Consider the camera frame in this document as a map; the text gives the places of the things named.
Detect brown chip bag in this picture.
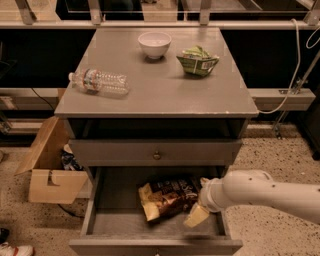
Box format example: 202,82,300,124
138,177,200,222

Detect grey drawer cabinet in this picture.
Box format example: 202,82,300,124
54,26,259,256

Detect white red sneaker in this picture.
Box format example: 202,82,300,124
0,242,34,256

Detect metal railing frame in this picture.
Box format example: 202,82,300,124
0,0,320,30

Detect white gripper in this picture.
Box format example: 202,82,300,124
184,177,230,228

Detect black floor cable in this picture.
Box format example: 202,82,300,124
57,203,86,219

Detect white cable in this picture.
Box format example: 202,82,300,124
257,18,302,115

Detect open cardboard box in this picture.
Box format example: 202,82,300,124
15,116,92,204

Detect green crumpled chip bag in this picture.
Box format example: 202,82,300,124
176,45,219,77

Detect open grey middle drawer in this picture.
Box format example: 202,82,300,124
69,166,242,256

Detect closed grey top drawer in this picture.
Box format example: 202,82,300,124
69,139,242,167

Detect dark bag inside box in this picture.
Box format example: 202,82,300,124
61,150,84,171

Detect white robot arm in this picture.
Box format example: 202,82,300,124
184,170,320,228

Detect clear plastic water bottle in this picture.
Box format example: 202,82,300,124
68,69,129,96

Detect white ceramic bowl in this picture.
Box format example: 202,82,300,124
138,32,172,59

